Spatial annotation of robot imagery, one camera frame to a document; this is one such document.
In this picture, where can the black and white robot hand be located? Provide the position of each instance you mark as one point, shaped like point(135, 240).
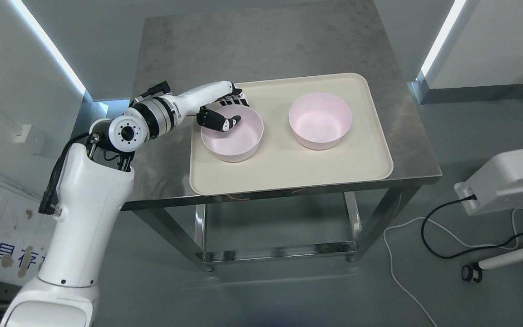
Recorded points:
point(225, 93)

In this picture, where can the pink bowl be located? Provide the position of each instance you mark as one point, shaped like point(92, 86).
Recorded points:
point(319, 120)
point(239, 143)

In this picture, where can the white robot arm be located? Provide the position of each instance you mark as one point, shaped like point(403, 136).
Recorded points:
point(88, 186)

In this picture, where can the stainless steel table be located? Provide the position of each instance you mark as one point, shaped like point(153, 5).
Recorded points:
point(319, 38)

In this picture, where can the beige plastic tray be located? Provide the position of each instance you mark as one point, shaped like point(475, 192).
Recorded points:
point(281, 162)

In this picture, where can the white signboard with blue text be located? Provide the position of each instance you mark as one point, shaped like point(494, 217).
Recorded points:
point(25, 235)

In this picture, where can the white stand leg with caster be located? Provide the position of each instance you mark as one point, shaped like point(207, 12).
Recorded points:
point(473, 273)

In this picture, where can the white machine on stand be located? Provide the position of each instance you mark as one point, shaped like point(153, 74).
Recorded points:
point(497, 185)

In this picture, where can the white wall socket box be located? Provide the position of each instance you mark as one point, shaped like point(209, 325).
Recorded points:
point(30, 140)

